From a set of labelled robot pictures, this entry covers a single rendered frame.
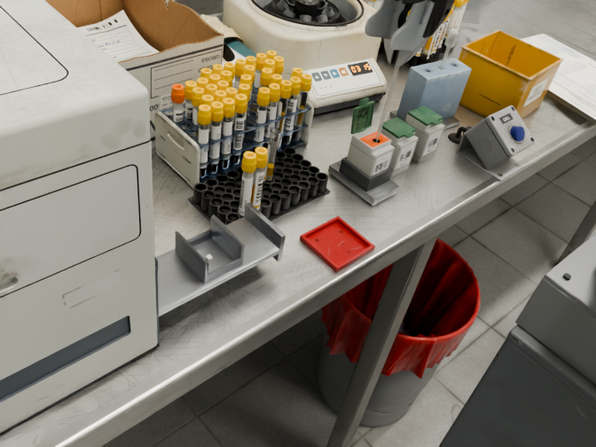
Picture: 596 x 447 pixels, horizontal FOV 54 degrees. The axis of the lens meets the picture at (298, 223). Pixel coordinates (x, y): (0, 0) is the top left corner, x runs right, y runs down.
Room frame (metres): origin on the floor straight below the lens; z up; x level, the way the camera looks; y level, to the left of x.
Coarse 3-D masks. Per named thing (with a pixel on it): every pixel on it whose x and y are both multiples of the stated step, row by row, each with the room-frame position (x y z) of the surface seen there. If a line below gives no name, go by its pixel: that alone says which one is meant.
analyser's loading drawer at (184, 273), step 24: (264, 216) 0.50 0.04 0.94; (192, 240) 0.45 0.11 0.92; (216, 240) 0.47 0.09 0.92; (240, 240) 0.44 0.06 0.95; (264, 240) 0.48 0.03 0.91; (168, 264) 0.42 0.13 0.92; (192, 264) 0.42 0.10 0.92; (216, 264) 0.43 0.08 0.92; (240, 264) 0.44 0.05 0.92; (168, 288) 0.39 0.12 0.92; (192, 288) 0.39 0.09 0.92
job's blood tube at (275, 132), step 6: (270, 132) 0.61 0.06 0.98; (276, 132) 0.62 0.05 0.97; (270, 138) 0.61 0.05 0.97; (276, 138) 0.61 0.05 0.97; (270, 144) 0.61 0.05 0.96; (276, 144) 0.61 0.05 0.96; (270, 150) 0.61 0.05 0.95; (276, 150) 0.61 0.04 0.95; (270, 156) 0.61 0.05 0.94; (276, 156) 0.61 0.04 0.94; (270, 162) 0.61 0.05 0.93; (270, 168) 0.61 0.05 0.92; (264, 174) 0.61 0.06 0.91; (270, 174) 0.61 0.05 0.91; (264, 180) 0.61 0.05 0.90; (270, 180) 0.61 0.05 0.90
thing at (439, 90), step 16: (432, 64) 0.89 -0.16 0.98; (448, 64) 0.91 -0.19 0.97; (464, 64) 0.92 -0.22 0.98; (416, 80) 0.85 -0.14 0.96; (432, 80) 0.85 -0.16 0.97; (448, 80) 0.87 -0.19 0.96; (464, 80) 0.90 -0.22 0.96; (416, 96) 0.85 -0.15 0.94; (432, 96) 0.86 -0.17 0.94; (448, 96) 0.88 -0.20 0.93; (400, 112) 0.86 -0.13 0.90; (448, 112) 0.89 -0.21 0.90
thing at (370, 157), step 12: (360, 132) 0.69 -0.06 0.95; (372, 132) 0.70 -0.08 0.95; (360, 144) 0.67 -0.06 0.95; (372, 144) 0.67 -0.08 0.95; (384, 144) 0.68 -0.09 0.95; (348, 156) 0.68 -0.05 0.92; (360, 156) 0.67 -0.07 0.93; (372, 156) 0.65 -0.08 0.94; (384, 156) 0.67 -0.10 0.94; (360, 168) 0.66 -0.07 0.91; (372, 168) 0.65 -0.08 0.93; (384, 168) 0.67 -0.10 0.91
